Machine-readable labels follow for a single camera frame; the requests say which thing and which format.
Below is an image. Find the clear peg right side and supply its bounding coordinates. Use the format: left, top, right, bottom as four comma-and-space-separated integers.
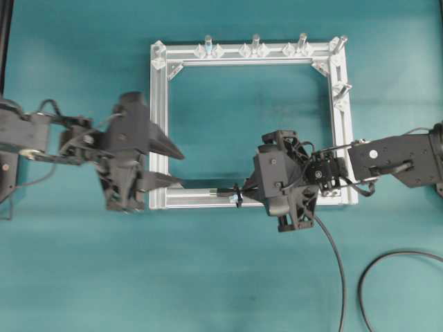
332, 82, 352, 102

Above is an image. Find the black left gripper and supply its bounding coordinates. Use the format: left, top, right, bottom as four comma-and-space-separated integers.
96, 103, 185, 212

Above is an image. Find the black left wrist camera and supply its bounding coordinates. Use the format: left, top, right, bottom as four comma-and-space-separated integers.
118, 91, 149, 109

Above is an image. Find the black zip tie loop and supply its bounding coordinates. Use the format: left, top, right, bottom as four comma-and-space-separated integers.
233, 183, 243, 208

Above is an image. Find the clear peg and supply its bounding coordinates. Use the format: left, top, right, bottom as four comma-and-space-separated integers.
332, 82, 352, 102
204, 35, 213, 57
251, 33, 260, 55
297, 33, 307, 54

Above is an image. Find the black USB cable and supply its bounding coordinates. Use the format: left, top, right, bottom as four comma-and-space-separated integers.
209, 187, 443, 332

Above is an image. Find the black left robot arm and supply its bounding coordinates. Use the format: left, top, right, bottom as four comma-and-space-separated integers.
1, 91, 186, 212

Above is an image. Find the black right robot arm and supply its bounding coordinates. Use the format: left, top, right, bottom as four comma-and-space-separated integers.
234, 122, 442, 232

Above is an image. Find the silver aluminium extrusion frame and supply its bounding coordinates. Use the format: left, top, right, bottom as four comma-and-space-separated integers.
148, 37, 354, 210

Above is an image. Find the clear peg corner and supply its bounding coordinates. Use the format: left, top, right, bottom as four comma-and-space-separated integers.
332, 35, 348, 55

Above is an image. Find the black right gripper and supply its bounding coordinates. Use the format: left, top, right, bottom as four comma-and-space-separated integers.
242, 130, 319, 232

